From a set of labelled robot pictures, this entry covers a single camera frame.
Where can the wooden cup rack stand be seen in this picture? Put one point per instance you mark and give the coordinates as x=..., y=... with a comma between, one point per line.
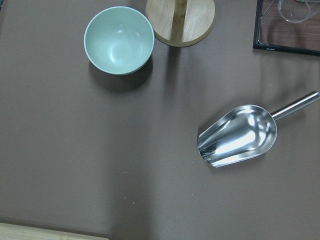
x=181, y=23

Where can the black framed wooden tray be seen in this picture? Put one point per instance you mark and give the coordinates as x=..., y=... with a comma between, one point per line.
x=273, y=33

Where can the bamboo cutting board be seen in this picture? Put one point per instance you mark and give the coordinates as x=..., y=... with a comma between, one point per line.
x=19, y=232

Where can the steel ice scoop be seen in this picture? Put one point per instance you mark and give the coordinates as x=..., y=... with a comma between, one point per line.
x=245, y=132

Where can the mint green bowl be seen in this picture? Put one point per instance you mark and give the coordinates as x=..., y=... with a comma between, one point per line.
x=119, y=40

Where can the clear glass on tray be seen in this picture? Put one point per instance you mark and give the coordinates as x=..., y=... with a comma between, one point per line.
x=298, y=11

